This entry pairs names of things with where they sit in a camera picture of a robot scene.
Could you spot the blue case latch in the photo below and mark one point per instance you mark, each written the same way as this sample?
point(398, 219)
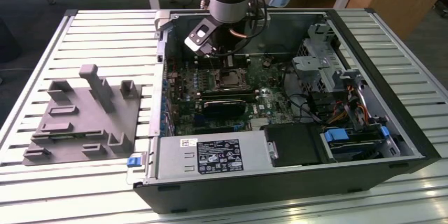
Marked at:
point(134, 161)

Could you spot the black RAM slot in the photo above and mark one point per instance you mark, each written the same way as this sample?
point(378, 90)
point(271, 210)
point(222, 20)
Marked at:
point(205, 65)
point(205, 60)

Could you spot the grey plastic parts rack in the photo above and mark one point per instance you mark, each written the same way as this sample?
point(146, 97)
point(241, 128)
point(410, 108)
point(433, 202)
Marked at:
point(87, 119)

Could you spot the green RAM stick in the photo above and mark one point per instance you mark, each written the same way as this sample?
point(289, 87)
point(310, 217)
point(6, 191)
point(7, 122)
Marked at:
point(67, 136)

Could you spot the grey power supply unit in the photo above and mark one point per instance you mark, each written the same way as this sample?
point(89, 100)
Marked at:
point(175, 153)

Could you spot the black open PC case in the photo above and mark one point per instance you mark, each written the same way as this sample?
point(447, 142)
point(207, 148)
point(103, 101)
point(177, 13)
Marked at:
point(245, 192)

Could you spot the blue disk carrier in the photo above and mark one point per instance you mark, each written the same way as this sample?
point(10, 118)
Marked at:
point(337, 134)

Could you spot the silver square CPU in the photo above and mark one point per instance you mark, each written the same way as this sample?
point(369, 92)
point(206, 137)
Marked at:
point(231, 79)

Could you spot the blue plastic clip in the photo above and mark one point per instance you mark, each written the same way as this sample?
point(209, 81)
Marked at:
point(385, 131)

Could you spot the small silver heatsink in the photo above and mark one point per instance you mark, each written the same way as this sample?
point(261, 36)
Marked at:
point(261, 123)

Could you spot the black graphics card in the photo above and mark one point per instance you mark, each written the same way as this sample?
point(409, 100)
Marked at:
point(225, 108)

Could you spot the black CPU socket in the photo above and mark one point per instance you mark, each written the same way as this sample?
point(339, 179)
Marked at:
point(217, 79)

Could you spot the silver metal drive cage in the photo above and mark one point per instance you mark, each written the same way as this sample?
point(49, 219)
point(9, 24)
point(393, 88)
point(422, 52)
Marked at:
point(309, 64)

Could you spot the black expansion slot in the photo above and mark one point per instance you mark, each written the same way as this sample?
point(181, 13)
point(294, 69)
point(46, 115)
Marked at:
point(214, 130)

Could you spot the green motherboard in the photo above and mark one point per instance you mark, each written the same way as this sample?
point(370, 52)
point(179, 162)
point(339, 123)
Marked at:
point(273, 103)

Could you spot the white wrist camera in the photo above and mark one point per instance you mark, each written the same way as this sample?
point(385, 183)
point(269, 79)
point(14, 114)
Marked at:
point(193, 43)

